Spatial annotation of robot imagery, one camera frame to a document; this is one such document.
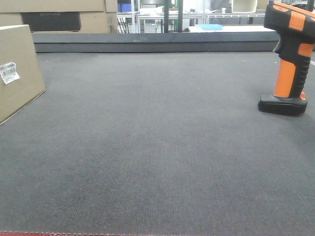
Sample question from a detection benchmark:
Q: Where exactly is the small cardboard package box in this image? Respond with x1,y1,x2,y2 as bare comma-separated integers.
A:
0,25,46,123

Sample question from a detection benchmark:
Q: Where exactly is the orange black barcode scanner gun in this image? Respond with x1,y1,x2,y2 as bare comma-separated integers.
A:
258,0,315,116

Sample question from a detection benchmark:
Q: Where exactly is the large cardboard box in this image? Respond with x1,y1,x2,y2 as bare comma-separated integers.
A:
0,0,118,34

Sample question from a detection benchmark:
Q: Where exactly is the blue plastic tray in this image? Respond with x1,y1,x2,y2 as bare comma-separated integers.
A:
195,24,224,31

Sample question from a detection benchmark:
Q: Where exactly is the white table top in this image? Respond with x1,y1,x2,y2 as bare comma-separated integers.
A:
188,25,274,33

